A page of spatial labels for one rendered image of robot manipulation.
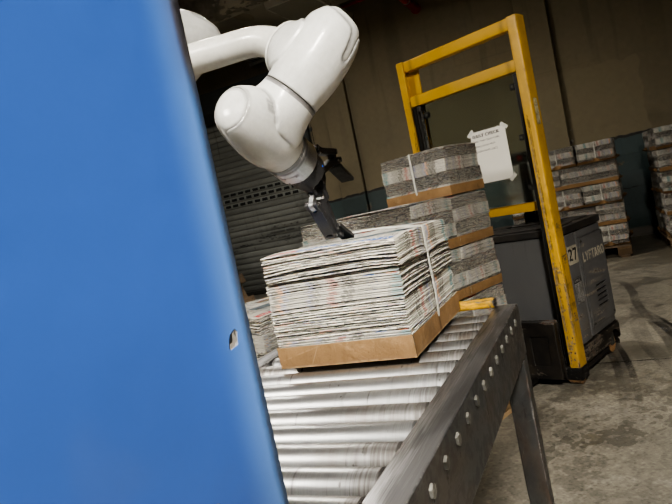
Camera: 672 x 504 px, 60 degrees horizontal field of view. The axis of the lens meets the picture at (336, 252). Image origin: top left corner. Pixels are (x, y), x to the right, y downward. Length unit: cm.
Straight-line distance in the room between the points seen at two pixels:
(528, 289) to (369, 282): 232
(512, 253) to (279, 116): 251
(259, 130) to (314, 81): 12
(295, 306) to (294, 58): 46
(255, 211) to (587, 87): 539
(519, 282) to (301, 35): 255
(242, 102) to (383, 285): 40
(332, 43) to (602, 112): 770
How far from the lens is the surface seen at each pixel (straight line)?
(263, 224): 998
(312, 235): 241
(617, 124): 858
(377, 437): 81
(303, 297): 114
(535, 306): 335
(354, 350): 111
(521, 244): 330
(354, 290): 109
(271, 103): 96
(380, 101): 913
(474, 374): 95
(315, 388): 106
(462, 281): 265
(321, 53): 98
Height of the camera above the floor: 109
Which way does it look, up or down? 4 degrees down
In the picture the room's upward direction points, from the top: 12 degrees counter-clockwise
